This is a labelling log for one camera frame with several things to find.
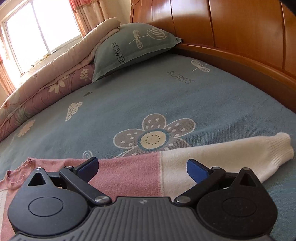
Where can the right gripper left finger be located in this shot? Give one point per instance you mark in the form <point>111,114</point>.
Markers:
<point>77,178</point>

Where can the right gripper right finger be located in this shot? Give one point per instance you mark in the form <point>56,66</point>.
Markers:
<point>205,179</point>

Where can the pink and cream sweater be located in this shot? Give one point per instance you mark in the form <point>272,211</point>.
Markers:
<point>164,173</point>

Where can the blue floral bed sheet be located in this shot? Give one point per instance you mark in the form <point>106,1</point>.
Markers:
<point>164,103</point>

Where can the folded pink floral quilt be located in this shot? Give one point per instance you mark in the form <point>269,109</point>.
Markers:
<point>78,56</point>

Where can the orange patterned left curtain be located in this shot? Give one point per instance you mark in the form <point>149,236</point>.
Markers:
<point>6,82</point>

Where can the orange patterned curtain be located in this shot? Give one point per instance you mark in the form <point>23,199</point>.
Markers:
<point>6,82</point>
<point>88,14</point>

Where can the grey-green flower pillow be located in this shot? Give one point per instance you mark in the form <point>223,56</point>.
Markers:
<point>133,43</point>

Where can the wooden headboard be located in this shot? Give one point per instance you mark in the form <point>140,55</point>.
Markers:
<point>253,40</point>

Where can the orange patterned right curtain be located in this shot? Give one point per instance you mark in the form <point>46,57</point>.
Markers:
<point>88,14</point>

